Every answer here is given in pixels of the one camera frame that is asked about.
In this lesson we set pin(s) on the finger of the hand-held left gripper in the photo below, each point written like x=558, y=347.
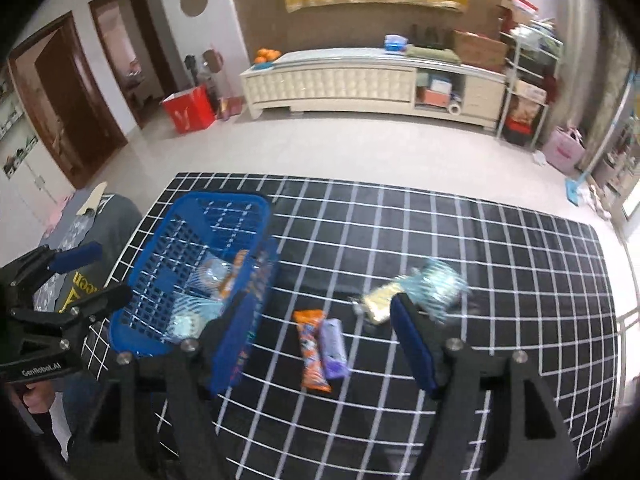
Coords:
x=100, y=302
x=75, y=256

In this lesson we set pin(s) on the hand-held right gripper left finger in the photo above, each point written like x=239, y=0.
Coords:
x=230, y=360

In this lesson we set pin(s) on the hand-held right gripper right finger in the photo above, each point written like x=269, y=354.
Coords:
x=412, y=345

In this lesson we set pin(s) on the light blue snack packet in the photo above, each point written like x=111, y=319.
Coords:
x=437, y=282
x=192, y=320

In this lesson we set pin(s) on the blue plastic basket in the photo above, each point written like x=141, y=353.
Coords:
x=150, y=280

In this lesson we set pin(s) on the blue bun packet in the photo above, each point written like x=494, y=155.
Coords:
x=212, y=275

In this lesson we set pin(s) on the person's left hand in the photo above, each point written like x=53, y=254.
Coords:
x=36, y=398

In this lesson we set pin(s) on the person's grey printed shirt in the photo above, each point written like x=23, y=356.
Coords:
x=115, y=230

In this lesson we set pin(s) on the purple snack bar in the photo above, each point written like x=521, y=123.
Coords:
x=334, y=352

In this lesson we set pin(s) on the orange snack bar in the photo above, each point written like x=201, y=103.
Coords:
x=312, y=355

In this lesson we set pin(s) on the black white checkered blanket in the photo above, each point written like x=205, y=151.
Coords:
x=500, y=335

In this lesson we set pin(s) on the brown wooden door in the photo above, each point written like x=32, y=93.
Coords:
x=70, y=105
x=130, y=55

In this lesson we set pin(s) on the red box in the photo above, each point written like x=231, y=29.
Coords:
x=190, y=110

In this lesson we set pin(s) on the white tape roll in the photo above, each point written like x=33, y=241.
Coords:
x=455, y=108

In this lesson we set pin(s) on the pink bag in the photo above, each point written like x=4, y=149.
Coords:
x=562, y=150

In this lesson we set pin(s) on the orange box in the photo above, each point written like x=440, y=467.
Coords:
x=436, y=96

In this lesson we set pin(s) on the cream tv cabinet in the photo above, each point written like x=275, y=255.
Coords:
x=325, y=85

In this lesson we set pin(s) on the pile of oranges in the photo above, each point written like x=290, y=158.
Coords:
x=267, y=56

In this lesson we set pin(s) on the white metal rack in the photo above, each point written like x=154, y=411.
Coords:
x=530, y=90

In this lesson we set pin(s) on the folded green cloth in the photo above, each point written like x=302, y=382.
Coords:
x=432, y=55

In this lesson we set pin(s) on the blue bowl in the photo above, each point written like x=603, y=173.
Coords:
x=395, y=44

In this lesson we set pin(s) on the brown cardboard box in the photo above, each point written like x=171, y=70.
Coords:
x=480, y=50

